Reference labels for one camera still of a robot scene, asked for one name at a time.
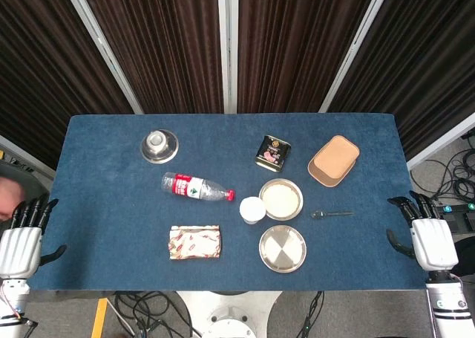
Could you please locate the brown rectangular tray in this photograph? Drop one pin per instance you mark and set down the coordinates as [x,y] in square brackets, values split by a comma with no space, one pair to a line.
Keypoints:
[334,160]

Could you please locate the white screen frame post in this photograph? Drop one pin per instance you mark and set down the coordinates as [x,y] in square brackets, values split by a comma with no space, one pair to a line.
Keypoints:
[441,143]
[227,48]
[100,41]
[355,48]
[37,164]

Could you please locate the small dark spoon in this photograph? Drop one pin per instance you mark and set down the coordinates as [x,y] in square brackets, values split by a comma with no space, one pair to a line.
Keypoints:
[334,214]

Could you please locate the bystander blurred hand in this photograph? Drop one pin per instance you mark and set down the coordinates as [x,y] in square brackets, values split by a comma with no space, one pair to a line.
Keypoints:
[7,200]

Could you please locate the plastic bottle red label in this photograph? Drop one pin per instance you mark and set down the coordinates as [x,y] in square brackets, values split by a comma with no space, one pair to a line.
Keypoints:
[185,185]

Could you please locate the black pedal box numbered buttons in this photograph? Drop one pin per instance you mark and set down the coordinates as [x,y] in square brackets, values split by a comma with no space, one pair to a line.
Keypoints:
[462,219]

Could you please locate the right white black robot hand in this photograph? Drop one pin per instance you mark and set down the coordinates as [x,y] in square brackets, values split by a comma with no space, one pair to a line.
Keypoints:
[434,245]

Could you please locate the white powder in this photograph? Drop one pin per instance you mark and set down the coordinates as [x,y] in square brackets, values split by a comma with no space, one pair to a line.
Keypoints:
[281,200]

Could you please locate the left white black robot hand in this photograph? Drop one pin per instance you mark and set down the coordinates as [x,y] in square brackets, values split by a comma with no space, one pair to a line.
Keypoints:
[20,249]

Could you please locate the bystander black trouser leg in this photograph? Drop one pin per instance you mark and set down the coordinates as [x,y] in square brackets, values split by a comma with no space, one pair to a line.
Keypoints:
[466,256]

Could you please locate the dark brown screen panel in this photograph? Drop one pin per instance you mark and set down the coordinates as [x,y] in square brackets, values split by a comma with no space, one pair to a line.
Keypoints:
[167,48]
[37,74]
[426,55]
[289,48]

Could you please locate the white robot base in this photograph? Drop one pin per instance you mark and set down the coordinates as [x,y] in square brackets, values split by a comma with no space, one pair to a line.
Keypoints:
[226,312]

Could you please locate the black tin can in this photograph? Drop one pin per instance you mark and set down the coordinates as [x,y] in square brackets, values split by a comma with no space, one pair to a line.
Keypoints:
[272,153]

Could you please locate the blue table cloth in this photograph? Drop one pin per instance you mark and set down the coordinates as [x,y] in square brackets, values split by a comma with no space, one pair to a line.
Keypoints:
[111,223]

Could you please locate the steel plate with white contents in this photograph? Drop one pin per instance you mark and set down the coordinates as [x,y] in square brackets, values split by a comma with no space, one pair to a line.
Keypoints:
[297,189]

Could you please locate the white paper cup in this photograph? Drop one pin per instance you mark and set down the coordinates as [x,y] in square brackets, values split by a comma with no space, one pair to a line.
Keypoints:
[252,208]

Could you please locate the yellow floor tape strip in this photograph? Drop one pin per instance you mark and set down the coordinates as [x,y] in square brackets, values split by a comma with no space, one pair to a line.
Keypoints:
[99,317]

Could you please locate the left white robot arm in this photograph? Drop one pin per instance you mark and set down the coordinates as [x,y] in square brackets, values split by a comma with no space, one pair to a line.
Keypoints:
[11,301]

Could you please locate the red white snack packet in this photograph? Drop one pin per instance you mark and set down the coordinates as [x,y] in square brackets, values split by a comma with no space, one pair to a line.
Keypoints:
[194,242]

